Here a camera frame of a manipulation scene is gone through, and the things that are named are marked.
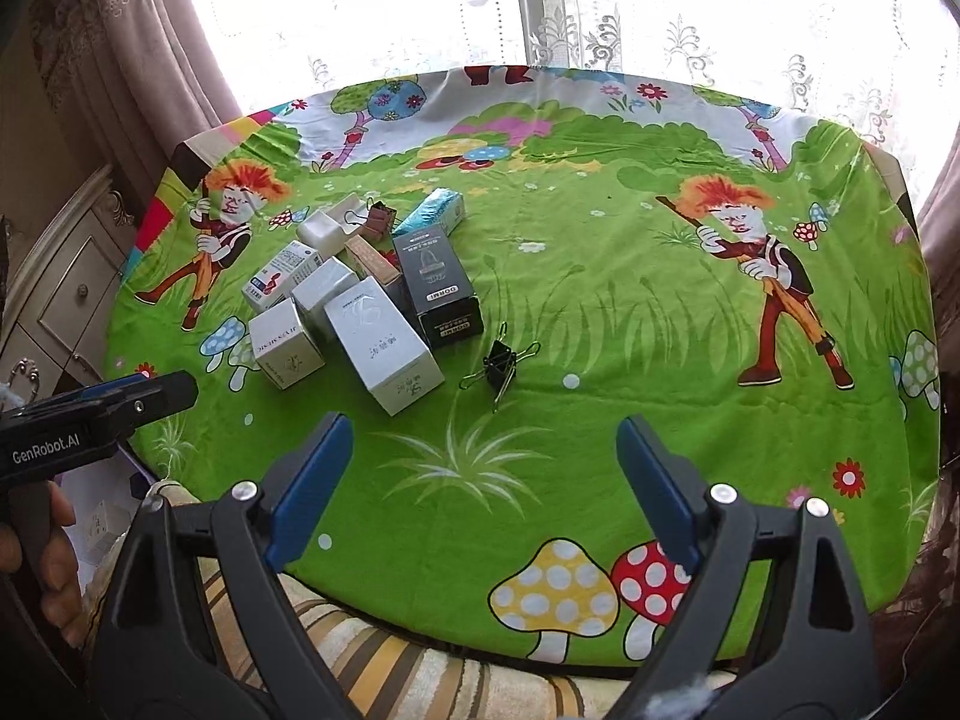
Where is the tan cardboard box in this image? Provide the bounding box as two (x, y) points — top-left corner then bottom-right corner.
(345, 236), (402, 286)

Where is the brown binder clip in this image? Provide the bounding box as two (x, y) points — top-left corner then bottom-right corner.
(345, 201), (398, 237)

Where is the white box red blue print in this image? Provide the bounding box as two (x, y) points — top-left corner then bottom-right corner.
(241, 241), (325, 314)

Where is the black box white label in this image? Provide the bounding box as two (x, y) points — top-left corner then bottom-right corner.
(391, 225), (481, 350)

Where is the brown patterned curtain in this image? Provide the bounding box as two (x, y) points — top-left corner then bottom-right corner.
(911, 172), (960, 256)
(0, 0), (241, 188)

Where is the white lace curtain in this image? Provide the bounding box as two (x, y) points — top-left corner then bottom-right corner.
(187, 0), (960, 188)

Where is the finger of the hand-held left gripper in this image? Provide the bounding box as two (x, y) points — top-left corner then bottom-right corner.
(45, 371), (156, 404)
(71, 370), (200, 445)

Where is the person's left hand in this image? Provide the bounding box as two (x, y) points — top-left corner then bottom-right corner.
(0, 481), (85, 650)

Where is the tall white embossed box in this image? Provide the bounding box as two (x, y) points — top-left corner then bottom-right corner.
(324, 277), (436, 417)

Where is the cream carved dresser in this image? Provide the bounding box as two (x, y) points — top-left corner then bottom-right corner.
(0, 165), (143, 406)

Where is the black binder clip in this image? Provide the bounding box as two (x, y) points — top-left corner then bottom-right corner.
(460, 322), (541, 413)

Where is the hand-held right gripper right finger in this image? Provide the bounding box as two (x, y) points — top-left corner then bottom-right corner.
(615, 415), (880, 720)

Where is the teal patterned box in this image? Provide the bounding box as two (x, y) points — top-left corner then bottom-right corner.
(394, 187), (466, 237)

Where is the white box dark print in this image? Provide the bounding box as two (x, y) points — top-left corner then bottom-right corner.
(249, 298), (325, 389)

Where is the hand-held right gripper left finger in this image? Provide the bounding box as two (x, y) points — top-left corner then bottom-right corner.
(88, 412), (361, 720)

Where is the green cartoon printed tablecloth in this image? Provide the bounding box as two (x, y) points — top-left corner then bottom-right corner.
(101, 66), (942, 672)

